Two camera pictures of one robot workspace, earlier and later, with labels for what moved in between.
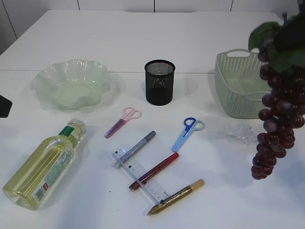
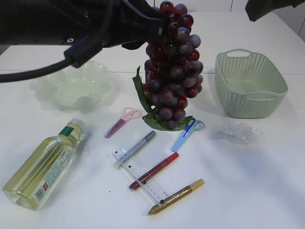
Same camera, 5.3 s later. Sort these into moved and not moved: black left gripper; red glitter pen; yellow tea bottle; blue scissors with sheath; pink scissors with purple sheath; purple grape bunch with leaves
Moved: purple grape bunch with leaves; black left gripper
Not moved: yellow tea bottle; blue scissors with sheath; pink scissors with purple sheath; red glitter pen
